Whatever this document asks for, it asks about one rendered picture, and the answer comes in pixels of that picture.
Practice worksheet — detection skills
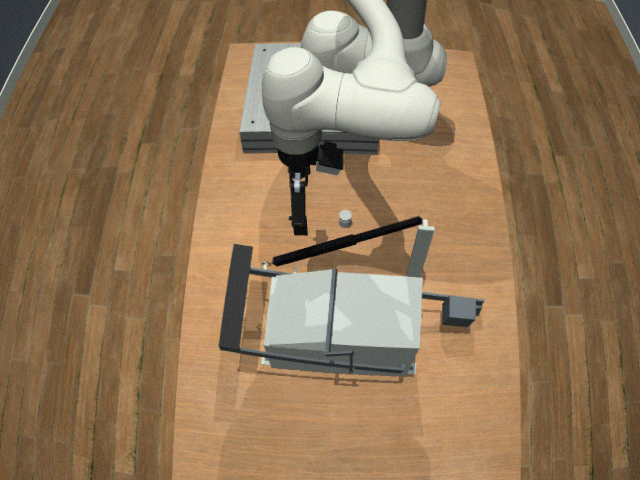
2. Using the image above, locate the grey cylinder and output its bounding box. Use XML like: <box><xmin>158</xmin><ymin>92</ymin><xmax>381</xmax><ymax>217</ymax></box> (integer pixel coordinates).
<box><xmin>339</xmin><ymin>210</ymin><xmax>352</xmax><ymax>228</ymax></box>

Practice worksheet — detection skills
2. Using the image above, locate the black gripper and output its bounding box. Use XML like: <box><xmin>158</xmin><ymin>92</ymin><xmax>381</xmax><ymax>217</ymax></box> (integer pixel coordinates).
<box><xmin>277</xmin><ymin>145</ymin><xmax>319</xmax><ymax>236</ymax></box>

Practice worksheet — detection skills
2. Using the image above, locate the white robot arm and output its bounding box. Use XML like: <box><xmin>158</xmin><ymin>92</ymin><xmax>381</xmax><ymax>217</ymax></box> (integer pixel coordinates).
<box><xmin>262</xmin><ymin>0</ymin><xmax>447</xmax><ymax>155</ymax></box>

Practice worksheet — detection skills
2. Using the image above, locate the black long thin rod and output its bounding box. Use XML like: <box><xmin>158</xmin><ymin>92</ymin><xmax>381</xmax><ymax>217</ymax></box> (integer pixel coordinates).
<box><xmin>272</xmin><ymin>216</ymin><xmax>422</xmax><ymax>267</ymax></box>

